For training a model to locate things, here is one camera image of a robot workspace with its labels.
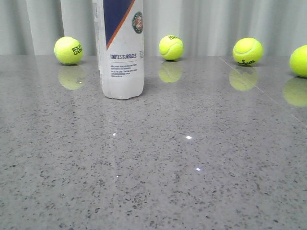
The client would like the white Wilson tennis ball can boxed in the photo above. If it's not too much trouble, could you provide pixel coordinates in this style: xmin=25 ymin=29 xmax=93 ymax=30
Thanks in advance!
xmin=92 ymin=0 xmax=145 ymax=100

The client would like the left yellow tennis ball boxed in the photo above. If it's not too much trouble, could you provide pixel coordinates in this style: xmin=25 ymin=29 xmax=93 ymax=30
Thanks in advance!
xmin=54 ymin=36 xmax=83 ymax=65

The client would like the grey pleated curtain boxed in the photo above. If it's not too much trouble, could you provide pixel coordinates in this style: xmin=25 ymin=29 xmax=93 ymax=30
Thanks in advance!
xmin=0 ymin=0 xmax=307 ymax=57

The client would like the yellow Wilson tennis ball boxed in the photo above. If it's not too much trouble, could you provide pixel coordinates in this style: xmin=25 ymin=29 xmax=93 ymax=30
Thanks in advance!
xmin=232 ymin=37 xmax=263 ymax=66

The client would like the middle yellow tennis ball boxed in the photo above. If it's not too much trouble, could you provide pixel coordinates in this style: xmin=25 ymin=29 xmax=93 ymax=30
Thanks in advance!
xmin=159 ymin=35 xmax=184 ymax=60

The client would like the far right yellow tennis ball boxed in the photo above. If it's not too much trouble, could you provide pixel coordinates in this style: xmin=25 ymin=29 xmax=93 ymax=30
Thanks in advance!
xmin=289 ymin=45 xmax=307 ymax=78

